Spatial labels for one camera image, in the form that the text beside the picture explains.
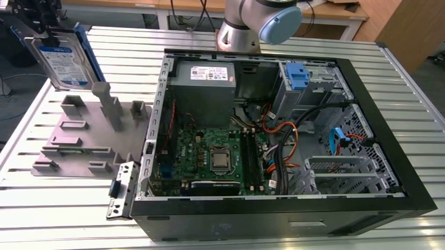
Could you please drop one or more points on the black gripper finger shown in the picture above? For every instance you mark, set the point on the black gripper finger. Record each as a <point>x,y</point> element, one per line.
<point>52,36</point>

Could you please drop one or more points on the hard disk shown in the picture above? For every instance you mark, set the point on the hard disk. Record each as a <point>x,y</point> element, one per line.
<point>66,67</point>

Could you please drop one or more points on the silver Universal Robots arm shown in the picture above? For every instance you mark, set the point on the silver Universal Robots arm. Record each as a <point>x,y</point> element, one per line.
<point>237,34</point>

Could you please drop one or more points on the metal disk bay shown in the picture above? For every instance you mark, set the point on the metal disk bay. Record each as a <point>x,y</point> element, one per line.
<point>342,177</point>

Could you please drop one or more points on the black waste bin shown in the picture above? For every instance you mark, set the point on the black waste bin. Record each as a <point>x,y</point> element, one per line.
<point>18,58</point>

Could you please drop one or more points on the grey plastic parts rack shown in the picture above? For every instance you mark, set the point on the grey plastic parts rack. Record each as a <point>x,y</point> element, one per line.
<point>96,145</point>

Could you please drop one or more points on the green RAM stick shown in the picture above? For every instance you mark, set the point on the green RAM stick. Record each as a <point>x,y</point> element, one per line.
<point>71,151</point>

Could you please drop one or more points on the grey power supply unit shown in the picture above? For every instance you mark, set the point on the grey power supply unit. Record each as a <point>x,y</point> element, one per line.
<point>205,104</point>

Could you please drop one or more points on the green motherboard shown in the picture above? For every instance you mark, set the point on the green motherboard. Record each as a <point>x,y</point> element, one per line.
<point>189,156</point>

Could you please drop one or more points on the CPU socket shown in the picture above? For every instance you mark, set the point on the CPU socket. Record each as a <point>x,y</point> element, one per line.
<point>217,148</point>

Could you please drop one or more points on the silver CPU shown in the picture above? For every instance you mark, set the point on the silver CPU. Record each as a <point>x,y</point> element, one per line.
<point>219,160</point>

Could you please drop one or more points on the blue plastic drive latch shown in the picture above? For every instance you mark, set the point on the blue plastic drive latch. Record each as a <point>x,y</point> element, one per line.
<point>297,75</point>

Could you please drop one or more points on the black RAM slot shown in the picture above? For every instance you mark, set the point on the black RAM slot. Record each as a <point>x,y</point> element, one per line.
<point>246,159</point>
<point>255,159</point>

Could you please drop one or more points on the black graphics card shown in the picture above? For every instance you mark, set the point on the black graphics card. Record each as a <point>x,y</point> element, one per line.
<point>215,186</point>

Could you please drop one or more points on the grey metal drive cage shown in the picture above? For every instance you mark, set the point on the grey metal drive cage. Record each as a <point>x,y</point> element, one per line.
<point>296,104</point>

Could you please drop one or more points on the black open PC case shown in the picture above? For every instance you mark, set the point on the black open PC case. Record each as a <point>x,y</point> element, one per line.
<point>243,221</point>

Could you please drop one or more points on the wooden cabinet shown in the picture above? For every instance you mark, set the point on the wooden cabinet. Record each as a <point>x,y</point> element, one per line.
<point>410,26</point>

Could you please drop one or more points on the wooden desk white frame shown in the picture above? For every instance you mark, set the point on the wooden desk white frame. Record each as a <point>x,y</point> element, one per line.
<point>104,2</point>
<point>333,14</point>

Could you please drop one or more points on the metal card retention bracket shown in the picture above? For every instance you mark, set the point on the metal card retention bracket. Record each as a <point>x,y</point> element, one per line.
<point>126,169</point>

